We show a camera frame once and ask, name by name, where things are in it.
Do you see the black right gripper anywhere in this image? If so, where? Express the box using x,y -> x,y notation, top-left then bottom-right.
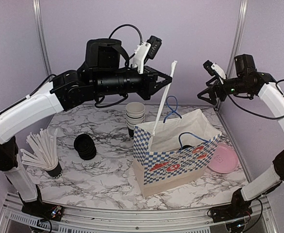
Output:
198,74 -> 252,105

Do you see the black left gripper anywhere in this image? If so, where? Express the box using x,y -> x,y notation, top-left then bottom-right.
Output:
94,64 -> 172,98

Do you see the checkered paper takeout bag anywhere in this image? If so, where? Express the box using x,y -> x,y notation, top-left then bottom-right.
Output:
133,109 -> 222,197

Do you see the black plastic cup lid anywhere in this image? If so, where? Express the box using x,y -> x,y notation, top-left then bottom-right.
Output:
179,145 -> 192,150

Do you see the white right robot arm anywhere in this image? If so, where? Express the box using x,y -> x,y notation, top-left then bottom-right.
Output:
198,54 -> 284,217

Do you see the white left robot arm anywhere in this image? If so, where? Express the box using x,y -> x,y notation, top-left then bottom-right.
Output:
0,36 -> 172,216

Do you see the stack of paper cups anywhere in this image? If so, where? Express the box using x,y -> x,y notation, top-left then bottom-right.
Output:
125,102 -> 146,139

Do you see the pink round plate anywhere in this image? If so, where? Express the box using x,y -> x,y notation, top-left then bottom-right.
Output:
208,143 -> 238,174

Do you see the stack of black lids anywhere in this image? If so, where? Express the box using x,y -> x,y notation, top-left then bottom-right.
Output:
73,133 -> 97,160

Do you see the black cup holding straws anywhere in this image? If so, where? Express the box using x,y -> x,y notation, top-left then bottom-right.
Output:
46,162 -> 63,179

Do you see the bundle of white straws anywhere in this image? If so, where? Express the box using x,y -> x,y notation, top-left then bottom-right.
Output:
20,129 -> 58,171

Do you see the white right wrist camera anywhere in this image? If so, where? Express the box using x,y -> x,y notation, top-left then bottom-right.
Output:
203,60 -> 227,80

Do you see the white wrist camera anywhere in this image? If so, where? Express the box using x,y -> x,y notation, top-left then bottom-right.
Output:
131,35 -> 162,74
203,60 -> 227,80

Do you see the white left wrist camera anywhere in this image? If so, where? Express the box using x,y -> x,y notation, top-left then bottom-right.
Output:
131,35 -> 162,74

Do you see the right aluminium frame post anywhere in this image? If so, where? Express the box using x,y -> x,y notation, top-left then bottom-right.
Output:
216,0 -> 251,110

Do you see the aluminium frame post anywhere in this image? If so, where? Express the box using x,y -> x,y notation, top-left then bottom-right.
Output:
32,0 -> 59,75
216,0 -> 251,110

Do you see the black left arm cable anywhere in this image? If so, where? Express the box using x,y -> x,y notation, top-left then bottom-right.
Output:
0,23 -> 143,115

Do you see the left aluminium frame post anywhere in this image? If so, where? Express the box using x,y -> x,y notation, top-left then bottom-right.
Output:
32,0 -> 59,75

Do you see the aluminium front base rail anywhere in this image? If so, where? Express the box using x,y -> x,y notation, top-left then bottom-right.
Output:
0,193 -> 280,233

